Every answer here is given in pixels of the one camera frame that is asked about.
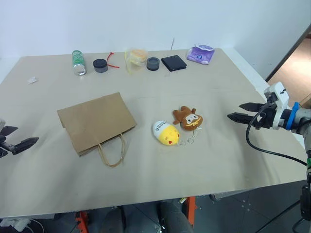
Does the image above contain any dark grey round container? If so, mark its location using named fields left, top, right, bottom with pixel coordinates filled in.
left=92, top=58, right=109, bottom=74
left=146, top=57, right=160, bottom=72

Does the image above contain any brown wooden door panel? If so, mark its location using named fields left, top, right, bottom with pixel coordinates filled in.
left=265, top=31, right=311, bottom=107

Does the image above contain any brown plush toy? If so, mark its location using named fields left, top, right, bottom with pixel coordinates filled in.
left=172, top=105, right=205, bottom=144

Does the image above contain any green labelled clear bottle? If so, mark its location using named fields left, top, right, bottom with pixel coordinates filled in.
left=71, top=50, right=87, bottom=77

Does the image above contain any blue right wrist clamp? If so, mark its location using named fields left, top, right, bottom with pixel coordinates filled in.
left=286, top=102, right=299, bottom=132

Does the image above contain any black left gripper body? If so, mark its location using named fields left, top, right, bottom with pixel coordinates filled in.
left=0, top=134, right=14, bottom=159

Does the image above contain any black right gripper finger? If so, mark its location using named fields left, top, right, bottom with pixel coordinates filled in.
left=239, top=102, right=267, bottom=113
left=226, top=112, right=259, bottom=126

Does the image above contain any brown paper bag with handles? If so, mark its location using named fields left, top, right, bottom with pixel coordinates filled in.
left=57, top=91, right=137, bottom=168

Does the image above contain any red cable tie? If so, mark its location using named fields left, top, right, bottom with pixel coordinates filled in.
left=106, top=51, right=121, bottom=69

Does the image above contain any dark rounded shape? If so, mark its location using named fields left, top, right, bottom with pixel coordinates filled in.
left=158, top=200, right=193, bottom=233
left=100, top=207, right=124, bottom=233

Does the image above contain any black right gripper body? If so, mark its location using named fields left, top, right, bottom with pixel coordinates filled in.
left=253, top=100, right=278, bottom=130

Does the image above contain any black square wallet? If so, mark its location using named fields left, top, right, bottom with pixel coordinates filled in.
left=161, top=55, right=188, bottom=73

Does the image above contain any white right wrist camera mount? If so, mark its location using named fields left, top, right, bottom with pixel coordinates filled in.
left=263, top=81, right=290, bottom=131

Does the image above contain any purple wipes packet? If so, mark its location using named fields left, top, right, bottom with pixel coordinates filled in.
left=186, top=44, right=215, bottom=66

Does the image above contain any yellow white plush toy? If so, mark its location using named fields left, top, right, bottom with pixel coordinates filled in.
left=152, top=119, right=192, bottom=147

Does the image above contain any orange table frame leg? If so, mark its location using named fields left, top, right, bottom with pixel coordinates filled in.
left=185, top=209, right=197, bottom=229
left=74, top=211, right=87, bottom=233

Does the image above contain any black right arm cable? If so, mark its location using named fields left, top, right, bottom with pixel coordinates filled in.
left=245, top=104, right=310, bottom=167

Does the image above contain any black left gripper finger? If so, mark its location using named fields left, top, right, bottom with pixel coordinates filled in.
left=12, top=137, right=40, bottom=155
left=0, top=126, right=19, bottom=136

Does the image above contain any white power strip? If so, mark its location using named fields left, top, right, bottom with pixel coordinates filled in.
left=0, top=216, right=32, bottom=231

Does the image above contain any clear bag with yellow contents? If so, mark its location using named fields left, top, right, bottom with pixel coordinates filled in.
left=124, top=48, right=148, bottom=75

